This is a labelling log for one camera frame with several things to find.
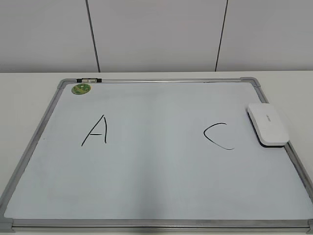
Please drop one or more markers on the white whiteboard eraser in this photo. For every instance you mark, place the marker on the white whiteboard eraser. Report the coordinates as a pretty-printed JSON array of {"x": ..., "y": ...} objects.
[{"x": 268, "y": 125}]

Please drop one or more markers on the white board with aluminium frame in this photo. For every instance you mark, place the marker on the white board with aluminium frame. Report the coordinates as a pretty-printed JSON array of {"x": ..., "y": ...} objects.
[{"x": 156, "y": 155}]

